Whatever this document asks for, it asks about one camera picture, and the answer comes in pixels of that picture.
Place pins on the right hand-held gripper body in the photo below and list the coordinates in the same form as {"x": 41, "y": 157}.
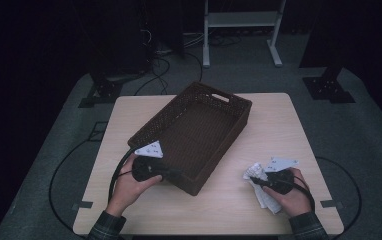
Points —
{"x": 279, "y": 164}

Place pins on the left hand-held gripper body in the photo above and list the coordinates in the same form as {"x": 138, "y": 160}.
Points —
{"x": 149, "y": 150}

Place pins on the white waffle cloth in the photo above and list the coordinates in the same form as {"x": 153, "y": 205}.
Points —
{"x": 269, "y": 201}

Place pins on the brown woven basket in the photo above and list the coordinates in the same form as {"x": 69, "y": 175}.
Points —
{"x": 195, "y": 133}

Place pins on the person's right hand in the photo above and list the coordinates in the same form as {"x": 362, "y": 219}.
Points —
{"x": 295, "y": 203}

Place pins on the person's left hand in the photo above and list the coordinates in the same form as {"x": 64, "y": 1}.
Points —
{"x": 125, "y": 190}

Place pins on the dark grey tape strip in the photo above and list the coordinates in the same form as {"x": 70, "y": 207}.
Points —
{"x": 330, "y": 203}
{"x": 83, "y": 204}

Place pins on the black metal stand base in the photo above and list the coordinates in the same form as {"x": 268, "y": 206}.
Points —
{"x": 104, "y": 90}
{"x": 327, "y": 88}

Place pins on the dark upright cabinet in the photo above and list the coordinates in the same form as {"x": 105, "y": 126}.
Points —
{"x": 122, "y": 40}

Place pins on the white metal frame stand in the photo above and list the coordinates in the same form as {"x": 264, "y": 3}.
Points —
{"x": 239, "y": 19}

